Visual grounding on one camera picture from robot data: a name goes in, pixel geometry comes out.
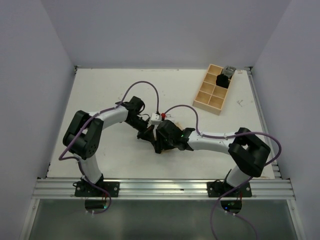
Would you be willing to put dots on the wooden compartment organizer box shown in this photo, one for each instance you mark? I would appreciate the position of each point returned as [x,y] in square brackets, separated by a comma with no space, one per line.
[210,97]

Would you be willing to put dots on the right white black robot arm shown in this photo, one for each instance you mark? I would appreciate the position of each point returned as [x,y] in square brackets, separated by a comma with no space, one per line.
[248,151]

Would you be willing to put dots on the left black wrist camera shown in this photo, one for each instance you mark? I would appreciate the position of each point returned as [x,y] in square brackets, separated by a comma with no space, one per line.
[135,106]

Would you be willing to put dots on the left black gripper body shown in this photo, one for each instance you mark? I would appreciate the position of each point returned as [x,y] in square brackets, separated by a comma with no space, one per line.
[141,125]

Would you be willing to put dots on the aluminium front rail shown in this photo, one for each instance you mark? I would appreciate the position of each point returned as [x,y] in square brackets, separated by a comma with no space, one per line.
[165,189]

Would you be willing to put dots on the rolled black garment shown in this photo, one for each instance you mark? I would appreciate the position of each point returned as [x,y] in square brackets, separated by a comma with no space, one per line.
[222,80]

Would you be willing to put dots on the aluminium rail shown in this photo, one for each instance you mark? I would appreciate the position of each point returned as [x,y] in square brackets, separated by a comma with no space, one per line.
[165,189]
[275,166]

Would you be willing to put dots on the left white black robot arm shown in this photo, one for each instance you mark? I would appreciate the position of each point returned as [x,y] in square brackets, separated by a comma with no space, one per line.
[83,135]

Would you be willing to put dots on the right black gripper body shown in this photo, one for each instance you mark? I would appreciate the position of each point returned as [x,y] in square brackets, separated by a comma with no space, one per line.
[163,143]

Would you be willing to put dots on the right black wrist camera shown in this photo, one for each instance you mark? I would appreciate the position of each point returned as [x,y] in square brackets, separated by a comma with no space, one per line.
[168,133]

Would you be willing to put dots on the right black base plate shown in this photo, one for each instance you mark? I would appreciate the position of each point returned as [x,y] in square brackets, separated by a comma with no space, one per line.
[217,188]

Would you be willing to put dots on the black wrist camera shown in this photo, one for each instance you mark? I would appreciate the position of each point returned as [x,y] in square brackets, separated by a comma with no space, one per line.
[135,106]
[168,133]

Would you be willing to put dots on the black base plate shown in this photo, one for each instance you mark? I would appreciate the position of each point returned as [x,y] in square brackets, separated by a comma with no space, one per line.
[84,189]
[217,188]

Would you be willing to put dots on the aluminium right side rail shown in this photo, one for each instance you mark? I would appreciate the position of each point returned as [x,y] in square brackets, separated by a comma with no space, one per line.
[275,166]

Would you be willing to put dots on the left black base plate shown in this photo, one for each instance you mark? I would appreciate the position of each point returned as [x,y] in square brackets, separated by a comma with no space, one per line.
[84,189]

